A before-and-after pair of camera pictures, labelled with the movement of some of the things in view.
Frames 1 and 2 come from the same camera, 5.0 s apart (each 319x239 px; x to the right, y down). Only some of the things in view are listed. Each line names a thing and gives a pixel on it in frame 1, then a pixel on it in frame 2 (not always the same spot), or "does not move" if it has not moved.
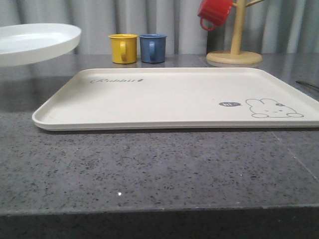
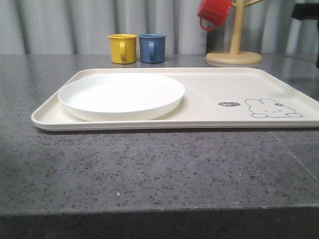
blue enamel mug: [153, 48] does not move
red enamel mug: [216, 12] does not move
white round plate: [25, 43] to [121, 97]
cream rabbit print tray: [105, 98] does not move
